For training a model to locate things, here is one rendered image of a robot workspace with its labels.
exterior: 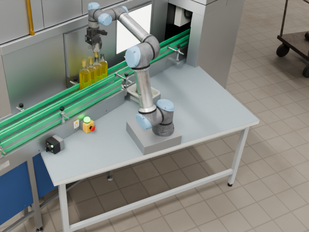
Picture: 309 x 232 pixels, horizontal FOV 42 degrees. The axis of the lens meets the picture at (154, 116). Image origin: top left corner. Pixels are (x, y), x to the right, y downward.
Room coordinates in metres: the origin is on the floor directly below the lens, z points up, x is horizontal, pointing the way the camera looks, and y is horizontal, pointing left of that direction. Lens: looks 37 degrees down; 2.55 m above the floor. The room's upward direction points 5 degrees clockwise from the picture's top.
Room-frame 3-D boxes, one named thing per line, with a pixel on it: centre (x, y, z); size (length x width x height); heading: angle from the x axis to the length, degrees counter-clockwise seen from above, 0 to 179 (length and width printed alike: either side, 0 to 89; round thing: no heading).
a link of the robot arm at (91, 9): (2.44, 0.45, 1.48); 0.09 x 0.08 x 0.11; 43
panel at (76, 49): (2.78, 0.38, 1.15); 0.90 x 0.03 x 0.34; 143
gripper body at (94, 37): (2.43, 0.46, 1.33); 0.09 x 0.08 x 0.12; 144
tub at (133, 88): (2.54, 0.11, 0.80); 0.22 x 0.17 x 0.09; 53
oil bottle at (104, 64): (2.51, 0.41, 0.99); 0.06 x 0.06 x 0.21; 53
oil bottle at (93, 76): (2.41, 0.48, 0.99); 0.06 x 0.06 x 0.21; 54
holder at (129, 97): (2.56, 0.13, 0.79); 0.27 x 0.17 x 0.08; 53
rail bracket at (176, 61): (3.02, -0.13, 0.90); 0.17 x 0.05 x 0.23; 53
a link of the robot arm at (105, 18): (2.38, 0.37, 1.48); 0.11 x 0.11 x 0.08; 43
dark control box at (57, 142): (1.90, 0.62, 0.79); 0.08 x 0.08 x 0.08; 53
